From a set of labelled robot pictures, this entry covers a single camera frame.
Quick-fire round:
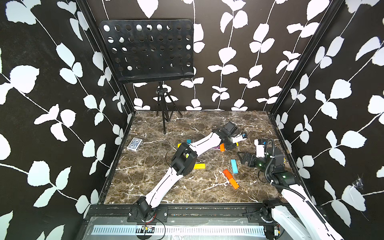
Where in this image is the red block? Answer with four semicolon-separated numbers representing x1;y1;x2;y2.
223;169;233;181

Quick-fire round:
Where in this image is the orange block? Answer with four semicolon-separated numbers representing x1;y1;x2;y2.
229;178;240;190
220;144;226;152

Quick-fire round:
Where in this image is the orange block front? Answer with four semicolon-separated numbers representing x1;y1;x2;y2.
229;178;240;190

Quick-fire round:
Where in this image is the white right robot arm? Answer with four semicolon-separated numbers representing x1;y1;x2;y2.
238;139;343;240

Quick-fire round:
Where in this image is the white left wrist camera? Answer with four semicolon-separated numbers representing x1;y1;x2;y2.
232;133;248;144

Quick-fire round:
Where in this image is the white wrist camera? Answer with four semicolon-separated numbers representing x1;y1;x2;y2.
232;133;248;144
254;139;266;158

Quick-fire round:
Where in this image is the black music stand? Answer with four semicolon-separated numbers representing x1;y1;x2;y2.
100;19;195;124

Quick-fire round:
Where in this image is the light blue block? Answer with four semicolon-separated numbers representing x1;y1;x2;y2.
231;159;239;174

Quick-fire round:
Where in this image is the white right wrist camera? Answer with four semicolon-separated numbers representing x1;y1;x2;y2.
254;139;266;158

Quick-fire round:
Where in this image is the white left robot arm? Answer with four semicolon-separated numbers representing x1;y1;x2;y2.
136;122;248;222

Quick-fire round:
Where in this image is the long yellow block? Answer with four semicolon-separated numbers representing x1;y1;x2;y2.
194;164;206;170

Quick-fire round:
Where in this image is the black front rail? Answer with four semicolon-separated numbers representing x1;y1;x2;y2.
86;203;275;225

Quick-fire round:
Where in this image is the white perforated strip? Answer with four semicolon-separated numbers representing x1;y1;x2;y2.
91;225;265;237

